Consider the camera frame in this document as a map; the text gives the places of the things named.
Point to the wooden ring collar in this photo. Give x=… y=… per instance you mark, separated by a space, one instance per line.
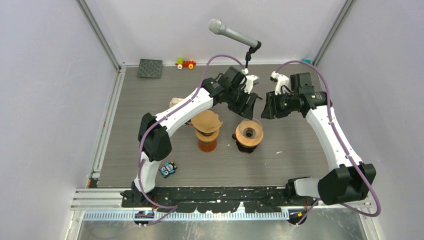
x=239 y=135

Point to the grey microphone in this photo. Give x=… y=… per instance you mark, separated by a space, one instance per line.
x=217 y=27

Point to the brown plastic dripper with handle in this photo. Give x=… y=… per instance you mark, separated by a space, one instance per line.
x=246 y=150

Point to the black microphone tripod stand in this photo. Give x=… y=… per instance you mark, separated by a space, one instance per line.
x=248 y=55

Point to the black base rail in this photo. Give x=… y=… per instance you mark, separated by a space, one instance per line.
x=254 y=199

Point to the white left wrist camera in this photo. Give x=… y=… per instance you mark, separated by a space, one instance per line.
x=249 y=81

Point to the clear glass dripper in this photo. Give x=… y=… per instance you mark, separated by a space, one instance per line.
x=251 y=128

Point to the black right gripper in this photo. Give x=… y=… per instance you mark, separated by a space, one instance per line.
x=271 y=110

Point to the orange glass carafe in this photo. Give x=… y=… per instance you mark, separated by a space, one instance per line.
x=207 y=146

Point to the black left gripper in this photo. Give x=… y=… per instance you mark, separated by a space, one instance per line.
x=244 y=109

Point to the blue owl sticker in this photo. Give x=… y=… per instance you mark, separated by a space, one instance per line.
x=168 y=169

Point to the orange coffee filter box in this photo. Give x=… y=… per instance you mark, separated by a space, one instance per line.
x=176 y=103

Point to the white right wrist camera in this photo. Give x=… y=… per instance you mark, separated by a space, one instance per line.
x=281 y=83

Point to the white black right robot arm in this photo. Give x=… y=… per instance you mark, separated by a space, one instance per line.
x=344 y=182

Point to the teal block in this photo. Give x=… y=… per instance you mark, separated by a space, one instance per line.
x=306 y=61

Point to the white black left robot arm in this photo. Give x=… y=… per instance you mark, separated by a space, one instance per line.
x=234 y=87

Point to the brown paper coffee filter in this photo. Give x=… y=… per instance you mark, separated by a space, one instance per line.
x=206 y=121

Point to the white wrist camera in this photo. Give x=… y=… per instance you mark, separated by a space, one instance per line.
x=281 y=83
x=249 y=81

